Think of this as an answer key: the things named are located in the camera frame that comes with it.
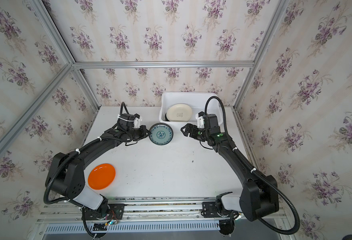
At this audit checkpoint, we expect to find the cream plate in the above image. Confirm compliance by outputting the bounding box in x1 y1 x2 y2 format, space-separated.
166 104 193 122

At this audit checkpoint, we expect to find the teal patterned plate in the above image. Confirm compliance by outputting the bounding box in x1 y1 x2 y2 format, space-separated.
149 123 174 146

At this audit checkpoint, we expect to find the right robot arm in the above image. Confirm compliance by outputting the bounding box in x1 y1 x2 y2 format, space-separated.
181 96 301 235

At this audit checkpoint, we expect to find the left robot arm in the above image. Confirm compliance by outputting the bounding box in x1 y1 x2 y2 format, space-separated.
43 103 149 212

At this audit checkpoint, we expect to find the white plastic bin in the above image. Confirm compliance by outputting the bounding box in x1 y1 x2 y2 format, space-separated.
159 92 217 128

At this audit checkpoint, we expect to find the orange plate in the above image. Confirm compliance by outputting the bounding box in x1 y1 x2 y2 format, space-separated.
88 164 116 190

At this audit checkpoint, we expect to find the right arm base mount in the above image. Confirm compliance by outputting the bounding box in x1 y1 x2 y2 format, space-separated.
201 192 243 236

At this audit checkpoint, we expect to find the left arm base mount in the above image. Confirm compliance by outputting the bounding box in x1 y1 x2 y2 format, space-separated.
80 203 125 239

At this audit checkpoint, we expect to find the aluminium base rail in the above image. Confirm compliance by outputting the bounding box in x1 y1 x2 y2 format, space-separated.
37 196 288 235

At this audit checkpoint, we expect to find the aluminium frame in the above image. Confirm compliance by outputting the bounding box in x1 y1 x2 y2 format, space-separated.
0 1 289 158

